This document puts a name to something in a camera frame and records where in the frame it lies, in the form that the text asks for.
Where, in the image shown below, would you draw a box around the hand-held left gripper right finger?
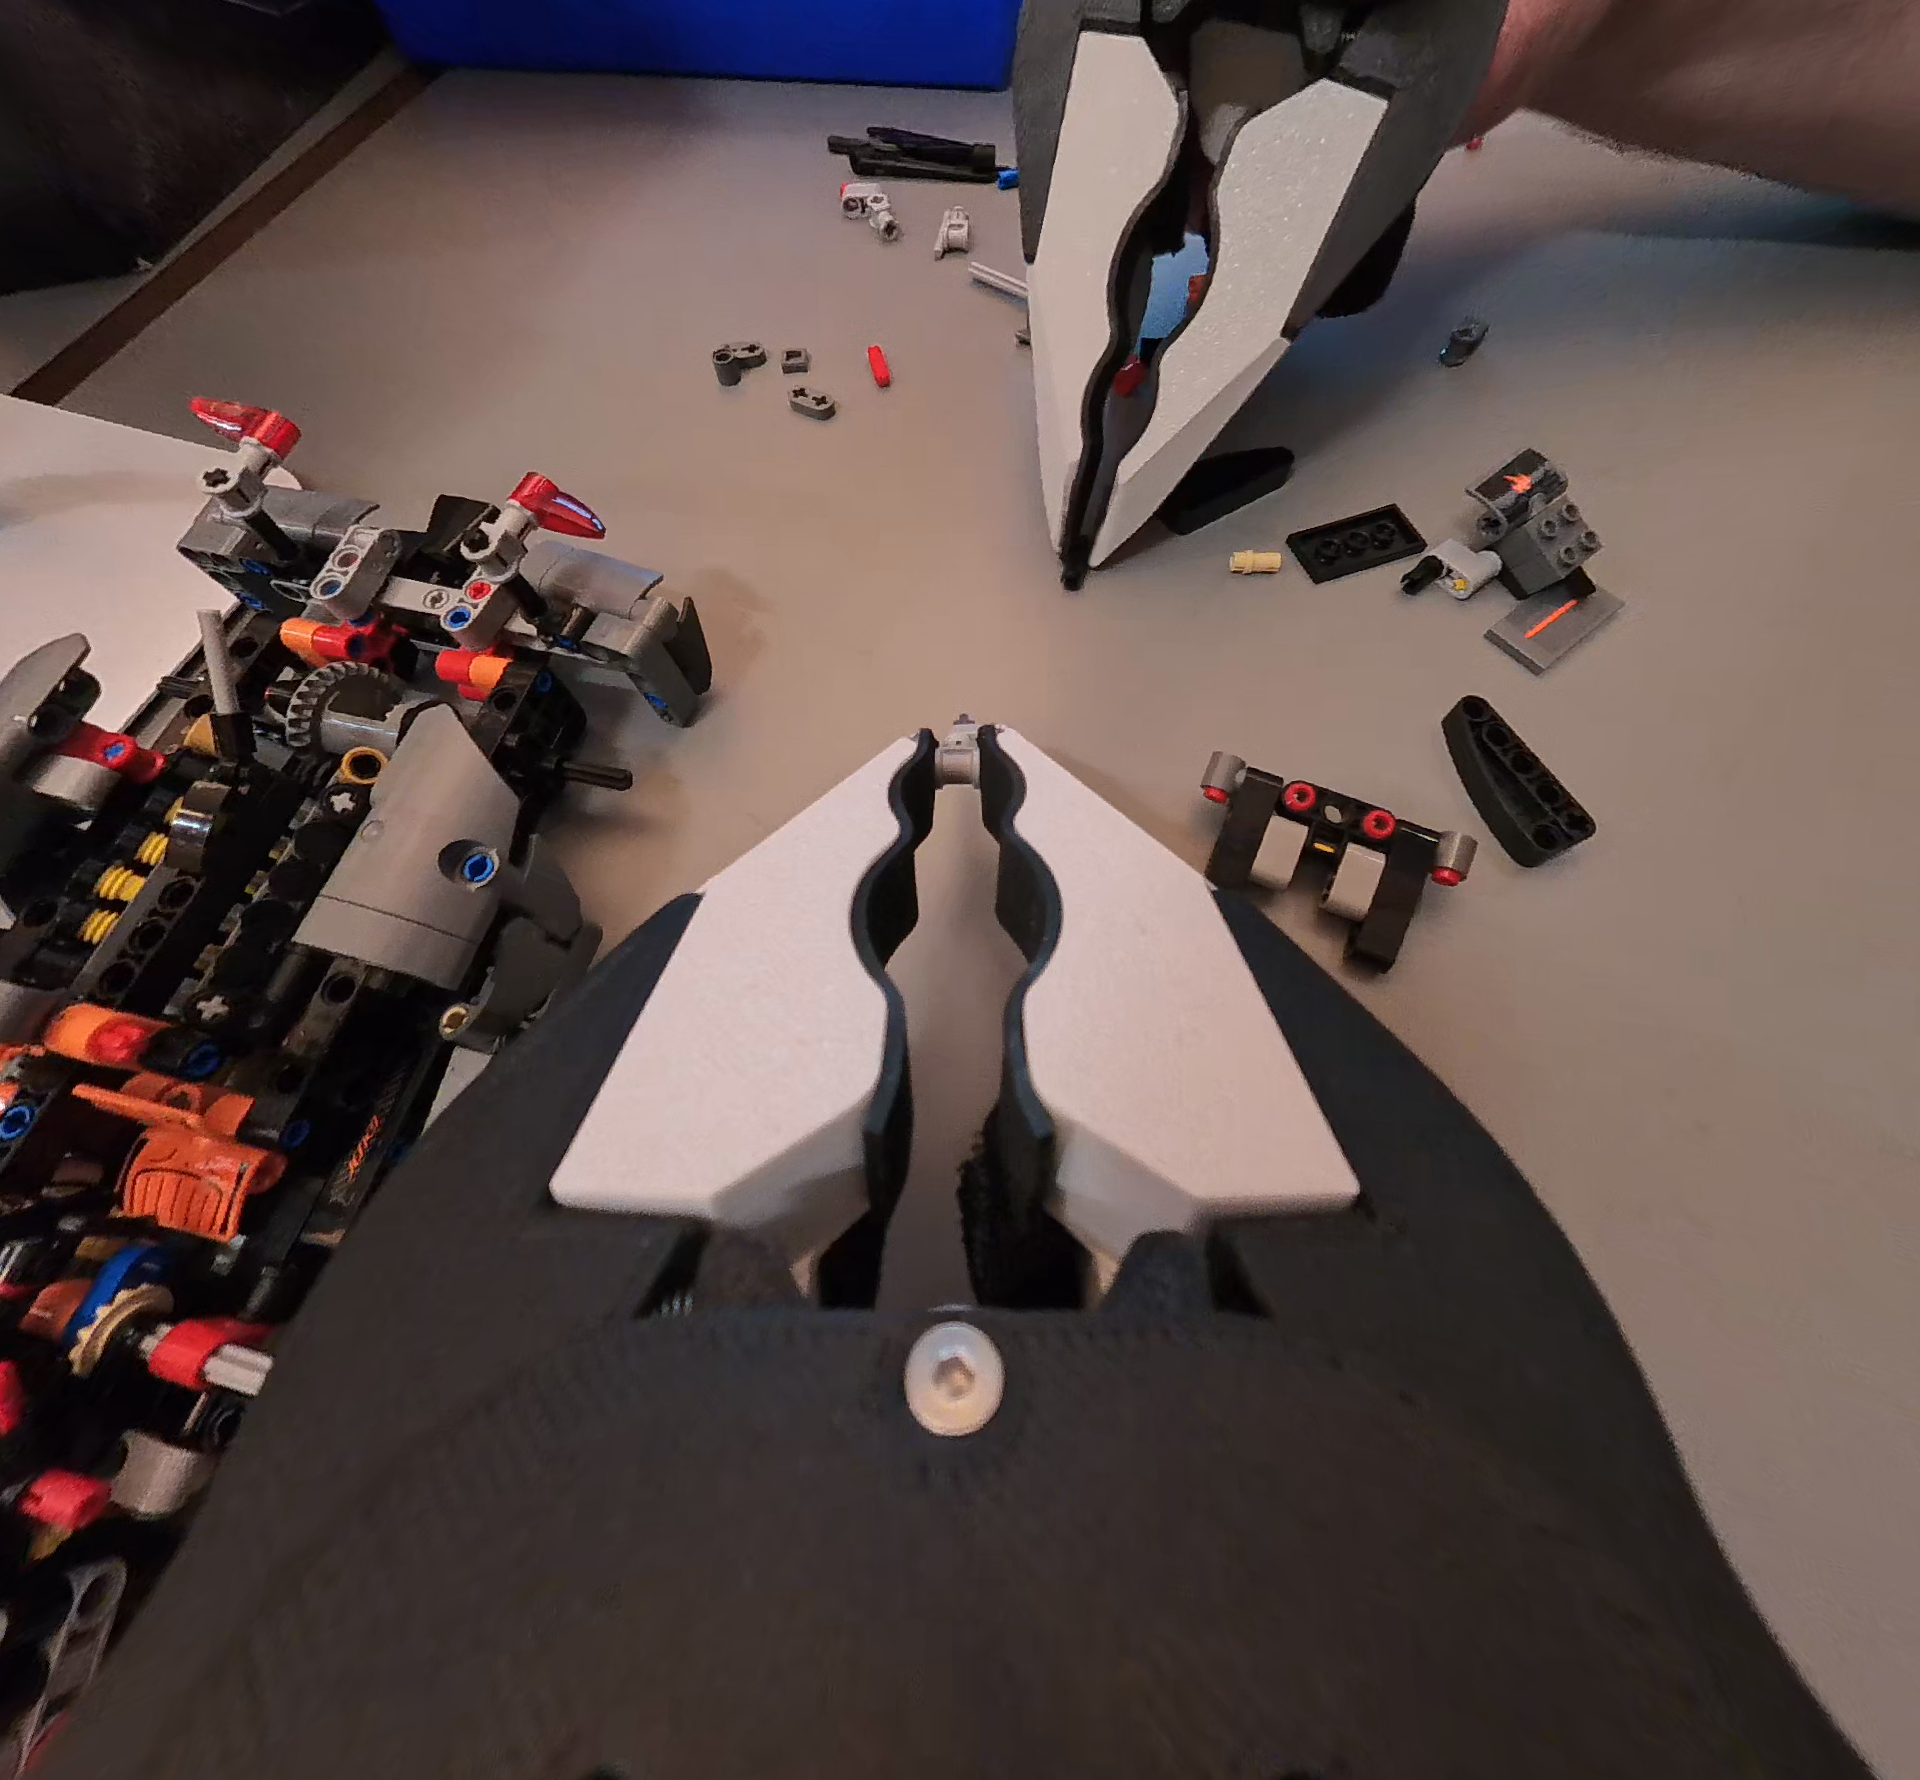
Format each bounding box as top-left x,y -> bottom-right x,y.
978,724 -> 1362,1301

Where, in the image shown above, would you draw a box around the black lego subassembly red pins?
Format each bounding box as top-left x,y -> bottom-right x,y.
1197,749 -> 1483,976

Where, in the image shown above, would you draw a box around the lego technic car chassis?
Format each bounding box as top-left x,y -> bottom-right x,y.
0,393 -> 715,1753

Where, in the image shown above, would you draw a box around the grey lego brick assembly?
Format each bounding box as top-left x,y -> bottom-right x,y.
1401,448 -> 1611,603

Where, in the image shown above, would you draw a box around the black lego wedge piece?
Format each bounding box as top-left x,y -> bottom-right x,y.
1163,447 -> 1296,536

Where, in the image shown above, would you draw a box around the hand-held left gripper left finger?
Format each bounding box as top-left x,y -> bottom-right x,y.
549,731 -> 921,1310

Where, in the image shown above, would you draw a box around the dark grey sloped lego tile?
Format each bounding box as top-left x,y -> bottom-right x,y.
1483,585 -> 1629,678

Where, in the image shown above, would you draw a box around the black curved lego beam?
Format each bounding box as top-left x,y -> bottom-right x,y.
1441,695 -> 1603,870

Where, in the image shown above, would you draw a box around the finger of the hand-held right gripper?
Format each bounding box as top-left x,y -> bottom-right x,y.
1086,85 -> 1395,571
1028,24 -> 1202,591

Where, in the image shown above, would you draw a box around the black flat lego plate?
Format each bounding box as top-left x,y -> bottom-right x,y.
1285,503 -> 1429,586

